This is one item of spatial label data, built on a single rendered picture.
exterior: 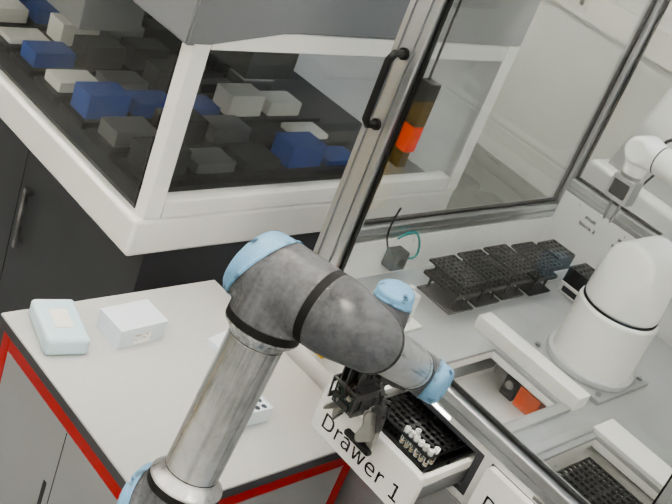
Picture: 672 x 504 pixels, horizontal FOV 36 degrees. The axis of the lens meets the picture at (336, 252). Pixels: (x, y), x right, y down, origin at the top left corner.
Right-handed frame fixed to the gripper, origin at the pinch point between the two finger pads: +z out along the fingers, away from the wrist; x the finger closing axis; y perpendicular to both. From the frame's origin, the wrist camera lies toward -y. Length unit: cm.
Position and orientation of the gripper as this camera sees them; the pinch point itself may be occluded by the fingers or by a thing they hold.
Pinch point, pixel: (353, 431)
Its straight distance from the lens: 207.1
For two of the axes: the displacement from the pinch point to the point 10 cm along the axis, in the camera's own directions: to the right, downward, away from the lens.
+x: 6.1, 5.3, -5.9
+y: -7.4, 1.4, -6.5
